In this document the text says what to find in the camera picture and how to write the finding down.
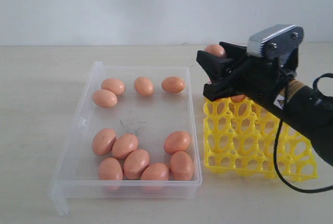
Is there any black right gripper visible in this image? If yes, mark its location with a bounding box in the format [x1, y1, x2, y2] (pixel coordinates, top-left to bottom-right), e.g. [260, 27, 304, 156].
[196, 42, 298, 116]

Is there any brown egg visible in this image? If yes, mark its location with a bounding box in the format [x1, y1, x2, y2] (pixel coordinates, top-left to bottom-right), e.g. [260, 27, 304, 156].
[134, 77, 155, 96]
[141, 163, 170, 181]
[101, 78, 126, 95]
[161, 76, 186, 94]
[204, 44, 226, 57]
[92, 89, 118, 108]
[98, 157, 123, 180]
[112, 133, 138, 159]
[124, 149, 150, 180]
[92, 128, 117, 156]
[170, 151, 194, 181]
[163, 131, 191, 155]

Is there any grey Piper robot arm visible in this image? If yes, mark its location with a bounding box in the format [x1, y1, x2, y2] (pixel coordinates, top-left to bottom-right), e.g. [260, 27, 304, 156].
[196, 42, 332, 165]

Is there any yellow plastic egg tray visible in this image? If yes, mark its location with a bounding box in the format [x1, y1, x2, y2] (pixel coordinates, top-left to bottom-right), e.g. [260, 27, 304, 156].
[203, 98, 318, 181]

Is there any clear plastic tray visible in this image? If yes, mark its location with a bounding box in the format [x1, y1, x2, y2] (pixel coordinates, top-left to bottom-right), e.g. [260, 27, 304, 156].
[49, 61, 203, 217]

